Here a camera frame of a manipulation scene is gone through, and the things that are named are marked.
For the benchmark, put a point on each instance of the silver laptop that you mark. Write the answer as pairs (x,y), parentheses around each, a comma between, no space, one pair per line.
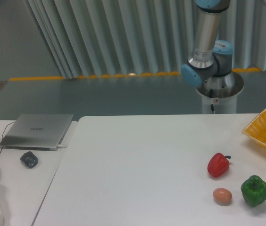
(37,132)

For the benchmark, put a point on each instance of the green bell pepper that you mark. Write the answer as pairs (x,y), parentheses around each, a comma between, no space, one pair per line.
(254,191)

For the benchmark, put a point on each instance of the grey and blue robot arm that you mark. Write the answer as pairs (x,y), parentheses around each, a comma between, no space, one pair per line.
(228,33)

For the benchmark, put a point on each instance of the small black case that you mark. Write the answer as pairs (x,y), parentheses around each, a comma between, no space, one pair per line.
(29,159)

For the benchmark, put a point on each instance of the red bell pepper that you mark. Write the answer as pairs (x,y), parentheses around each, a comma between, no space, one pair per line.
(218,165)

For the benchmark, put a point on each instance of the brown egg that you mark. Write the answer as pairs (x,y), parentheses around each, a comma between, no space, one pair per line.
(222,196)

